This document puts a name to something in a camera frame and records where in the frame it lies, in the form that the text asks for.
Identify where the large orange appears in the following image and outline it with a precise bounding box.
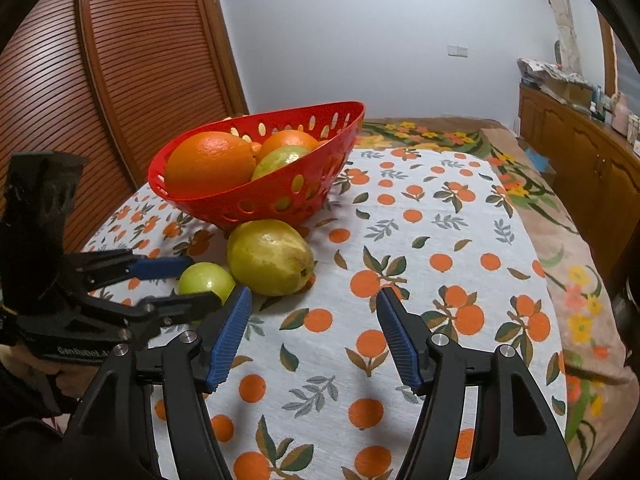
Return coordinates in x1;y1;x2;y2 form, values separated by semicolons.
257;130;321;161
164;131;257;199

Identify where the large yellow-green pear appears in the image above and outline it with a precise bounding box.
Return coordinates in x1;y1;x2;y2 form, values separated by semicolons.
227;219;316;297

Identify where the person's left forearm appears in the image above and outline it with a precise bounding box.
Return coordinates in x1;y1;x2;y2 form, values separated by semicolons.
0;355;76;480

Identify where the pink container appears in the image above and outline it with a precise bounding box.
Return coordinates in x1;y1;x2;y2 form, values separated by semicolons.
612;92;632;132

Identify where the red perforated plastic basket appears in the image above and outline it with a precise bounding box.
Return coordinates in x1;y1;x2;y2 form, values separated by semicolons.
146;101;366;226

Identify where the person's left hand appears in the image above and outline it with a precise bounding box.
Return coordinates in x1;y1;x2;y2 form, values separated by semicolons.
27;359;96;413

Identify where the light blue object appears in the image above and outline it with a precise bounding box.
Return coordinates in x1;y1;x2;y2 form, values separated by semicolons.
530;152;557;177

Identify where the green apple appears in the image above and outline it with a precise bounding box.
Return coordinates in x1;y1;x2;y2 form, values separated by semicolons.
177;262;237;307

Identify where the floral blanket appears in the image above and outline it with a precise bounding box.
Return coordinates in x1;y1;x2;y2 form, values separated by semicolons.
360;117;631;461

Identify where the wooden window frame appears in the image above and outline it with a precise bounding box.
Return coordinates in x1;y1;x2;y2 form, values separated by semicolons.
597;10;619;97

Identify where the orange print tablecloth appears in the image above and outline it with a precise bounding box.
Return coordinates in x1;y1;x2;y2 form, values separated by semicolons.
80;146;571;480

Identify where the wooden cabinet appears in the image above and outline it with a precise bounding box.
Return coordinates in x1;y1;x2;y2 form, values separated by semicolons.
517;82;640;281

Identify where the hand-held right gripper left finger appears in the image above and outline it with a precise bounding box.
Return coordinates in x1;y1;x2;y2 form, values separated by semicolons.
60;284;253;480

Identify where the yellow-green apple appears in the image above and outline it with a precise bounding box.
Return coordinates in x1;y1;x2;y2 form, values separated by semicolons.
250;145;312;182

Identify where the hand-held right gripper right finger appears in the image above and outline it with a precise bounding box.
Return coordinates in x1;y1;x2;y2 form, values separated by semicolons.
375;286;578;480

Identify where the cardboard box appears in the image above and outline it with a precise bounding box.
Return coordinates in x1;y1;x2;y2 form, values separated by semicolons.
540;77;593;107

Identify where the beige curtain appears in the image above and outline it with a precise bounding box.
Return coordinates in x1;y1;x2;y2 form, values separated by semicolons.
542;0;581;68

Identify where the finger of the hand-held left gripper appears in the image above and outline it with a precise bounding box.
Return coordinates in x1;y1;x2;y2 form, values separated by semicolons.
75;249;195;288
82;291;223;341

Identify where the wooden louvered wardrobe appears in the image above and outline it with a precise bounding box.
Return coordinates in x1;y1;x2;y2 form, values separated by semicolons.
0;0;251;221

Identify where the patterned box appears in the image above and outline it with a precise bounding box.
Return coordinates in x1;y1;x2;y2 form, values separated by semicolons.
517;57;583;83

